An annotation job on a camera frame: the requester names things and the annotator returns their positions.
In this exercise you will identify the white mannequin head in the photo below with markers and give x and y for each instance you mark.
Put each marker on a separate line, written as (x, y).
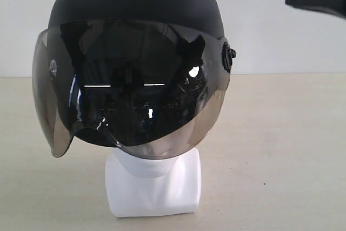
(144, 188)

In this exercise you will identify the black helmet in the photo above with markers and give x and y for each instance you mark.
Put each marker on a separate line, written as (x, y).
(148, 77)

